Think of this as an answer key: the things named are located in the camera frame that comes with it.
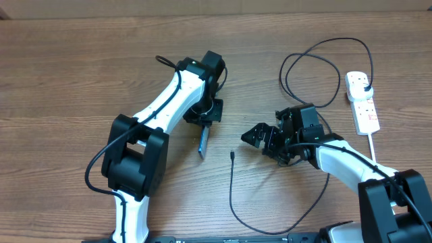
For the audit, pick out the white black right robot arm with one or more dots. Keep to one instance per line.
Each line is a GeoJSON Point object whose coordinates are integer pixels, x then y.
{"type": "Point", "coordinates": [395, 206]}

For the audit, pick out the white power strip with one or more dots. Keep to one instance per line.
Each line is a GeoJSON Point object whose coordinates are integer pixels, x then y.
{"type": "Point", "coordinates": [364, 112]}

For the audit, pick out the blue Galaxy smartphone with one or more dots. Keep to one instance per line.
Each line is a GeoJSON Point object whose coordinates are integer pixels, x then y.
{"type": "Point", "coordinates": [202, 148]}

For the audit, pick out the white charger plug adapter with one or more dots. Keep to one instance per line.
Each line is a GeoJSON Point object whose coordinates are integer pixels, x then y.
{"type": "Point", "coordinates": [357, 92]}

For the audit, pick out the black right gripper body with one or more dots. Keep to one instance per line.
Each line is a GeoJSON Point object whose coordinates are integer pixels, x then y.
{"type": "Point", "coordinates": [284, 146]}

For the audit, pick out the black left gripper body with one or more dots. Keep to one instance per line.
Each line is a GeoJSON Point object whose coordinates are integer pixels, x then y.
{"type": "Point", "coordinates": [205, 111]}

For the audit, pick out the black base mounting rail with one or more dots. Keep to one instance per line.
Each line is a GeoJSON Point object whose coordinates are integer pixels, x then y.
{"type": "Point", "coordinates": [233, 239]}

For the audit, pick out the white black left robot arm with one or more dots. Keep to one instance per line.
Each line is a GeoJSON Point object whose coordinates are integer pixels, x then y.
{"type": "Point", "coordinates": [132, 164]}

